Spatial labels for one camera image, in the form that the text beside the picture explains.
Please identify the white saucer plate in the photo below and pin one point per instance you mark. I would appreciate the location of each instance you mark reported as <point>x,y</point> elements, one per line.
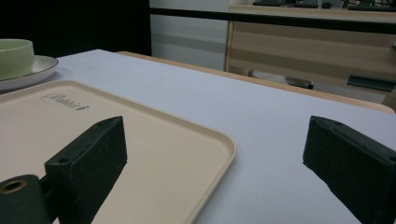
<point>40,70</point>

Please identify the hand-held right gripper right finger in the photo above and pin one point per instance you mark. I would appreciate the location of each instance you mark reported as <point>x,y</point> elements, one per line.
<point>351,165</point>

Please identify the black and white object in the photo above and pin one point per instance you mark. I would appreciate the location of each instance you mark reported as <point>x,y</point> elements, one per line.
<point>300,82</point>

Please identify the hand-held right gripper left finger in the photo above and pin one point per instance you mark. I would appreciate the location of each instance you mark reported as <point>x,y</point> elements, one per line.
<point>90,168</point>

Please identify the light green cup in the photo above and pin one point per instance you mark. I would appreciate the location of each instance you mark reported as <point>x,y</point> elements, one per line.
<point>14,57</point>

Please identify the dark green flat object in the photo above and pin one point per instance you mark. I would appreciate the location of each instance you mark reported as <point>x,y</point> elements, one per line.
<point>370,82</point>

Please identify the black keyboard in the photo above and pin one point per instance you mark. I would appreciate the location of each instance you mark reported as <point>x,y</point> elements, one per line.
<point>285,3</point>

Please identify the black curtain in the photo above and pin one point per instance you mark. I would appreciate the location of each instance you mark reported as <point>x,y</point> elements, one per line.
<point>74,25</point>

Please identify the wooden desk with dark edge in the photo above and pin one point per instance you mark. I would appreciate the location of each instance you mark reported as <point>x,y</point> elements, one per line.
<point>311,46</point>

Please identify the beige plastic tray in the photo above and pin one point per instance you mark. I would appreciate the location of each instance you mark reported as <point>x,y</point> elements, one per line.
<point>149,155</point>

